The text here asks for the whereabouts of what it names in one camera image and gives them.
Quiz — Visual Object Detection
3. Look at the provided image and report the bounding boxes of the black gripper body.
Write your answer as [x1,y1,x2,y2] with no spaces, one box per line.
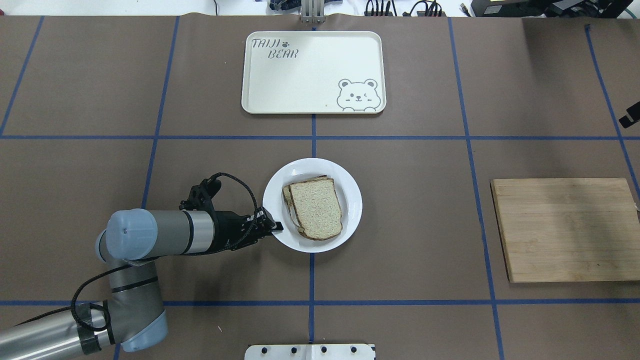
[180,178,268,253]

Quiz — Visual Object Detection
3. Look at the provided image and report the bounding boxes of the bread slice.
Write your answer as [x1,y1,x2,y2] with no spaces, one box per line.
[282,174,329,234]
[290,178,343,241]

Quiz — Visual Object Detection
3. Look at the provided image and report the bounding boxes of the white round plate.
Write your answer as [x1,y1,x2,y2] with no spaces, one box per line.
[262,158,362,253]

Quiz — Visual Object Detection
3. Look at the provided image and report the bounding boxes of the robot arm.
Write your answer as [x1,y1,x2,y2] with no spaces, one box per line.
[1,172,283,360]

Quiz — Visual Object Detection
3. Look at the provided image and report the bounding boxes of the bread slice under egg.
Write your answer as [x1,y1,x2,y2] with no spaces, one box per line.
[282,174,329,234]

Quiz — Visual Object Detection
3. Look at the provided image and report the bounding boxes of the wooden cutting board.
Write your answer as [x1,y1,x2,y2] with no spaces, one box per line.
[490,178,640,283]

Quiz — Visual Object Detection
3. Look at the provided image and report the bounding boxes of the cream bear serving tray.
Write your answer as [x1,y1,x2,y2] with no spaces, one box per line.
[241,30,387,115]

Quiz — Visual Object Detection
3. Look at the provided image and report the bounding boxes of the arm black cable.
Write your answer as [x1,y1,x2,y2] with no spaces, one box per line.
[71,172,261,332]

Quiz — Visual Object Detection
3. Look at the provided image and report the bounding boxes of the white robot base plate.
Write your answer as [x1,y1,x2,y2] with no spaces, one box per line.
[244,343,377,360]

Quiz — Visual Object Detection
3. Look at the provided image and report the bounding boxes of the aluminium frame post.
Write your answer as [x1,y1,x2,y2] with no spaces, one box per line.
[299,0,326,24]

